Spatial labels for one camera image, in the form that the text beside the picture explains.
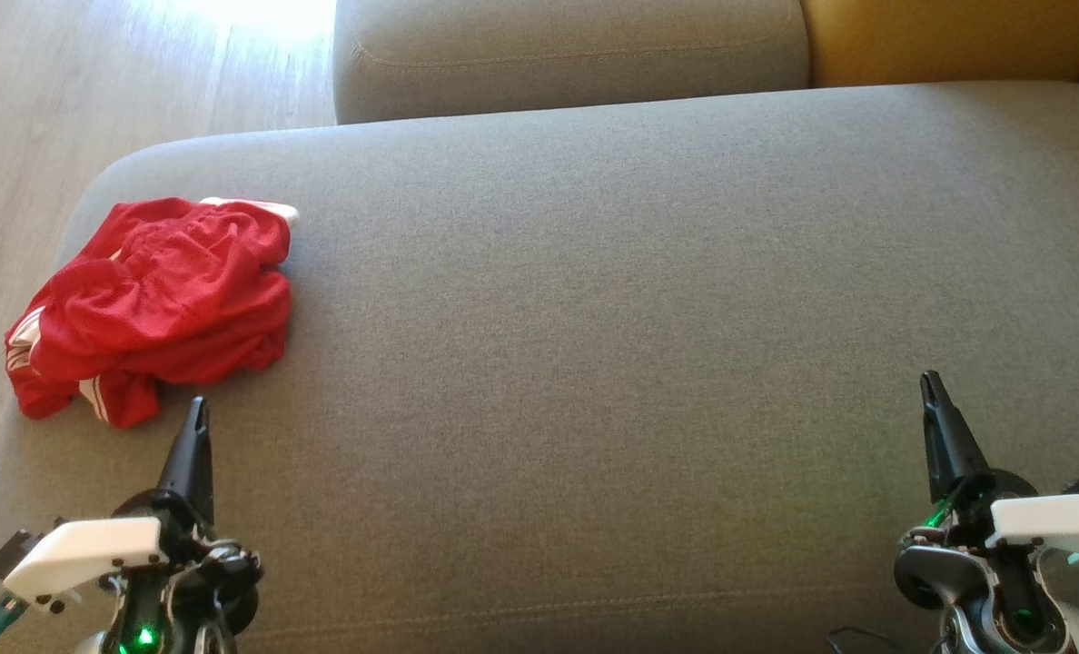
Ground grey sofa back cushion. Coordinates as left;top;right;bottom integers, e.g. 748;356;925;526
333;0;811;125

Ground plain red shorts white waistband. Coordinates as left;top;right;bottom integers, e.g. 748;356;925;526
49;197;301;382

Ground yellow sofa cushion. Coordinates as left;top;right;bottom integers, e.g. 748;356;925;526
798;0;1079;89

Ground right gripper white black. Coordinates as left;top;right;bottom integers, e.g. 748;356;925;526
894;371;1079;637

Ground grey sofa seat cushion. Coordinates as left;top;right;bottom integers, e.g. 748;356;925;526
0;80;1079;654

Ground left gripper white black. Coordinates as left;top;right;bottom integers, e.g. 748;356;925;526
4;397;264;654

